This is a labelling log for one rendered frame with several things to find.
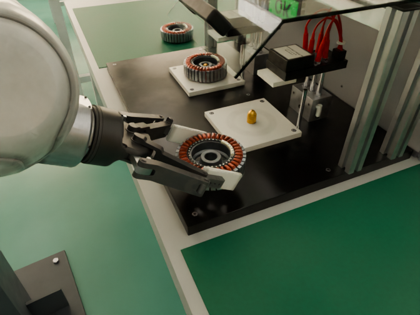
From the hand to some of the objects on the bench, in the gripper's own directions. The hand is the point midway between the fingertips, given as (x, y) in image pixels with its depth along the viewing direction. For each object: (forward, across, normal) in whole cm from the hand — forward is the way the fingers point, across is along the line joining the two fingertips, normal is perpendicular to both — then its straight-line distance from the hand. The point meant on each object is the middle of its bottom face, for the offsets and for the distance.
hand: (210, 157), depth 56 cm
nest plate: (+18, +37, -3) cm, 41 cm away
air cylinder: (+30, +36, -10) cm, 48 cm away
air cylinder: (+29, +12, -10) cm, 33 cm away
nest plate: (+17, +12, -2) cm, 21 cm away
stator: (+17, +37, -4) cm, 41 cm away
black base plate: (+20, +24, -2) cm, 32 cm away
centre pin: (+16, +12, -4) cm, 21 cm away
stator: (+24, +71, -5) cm, 75 cm away
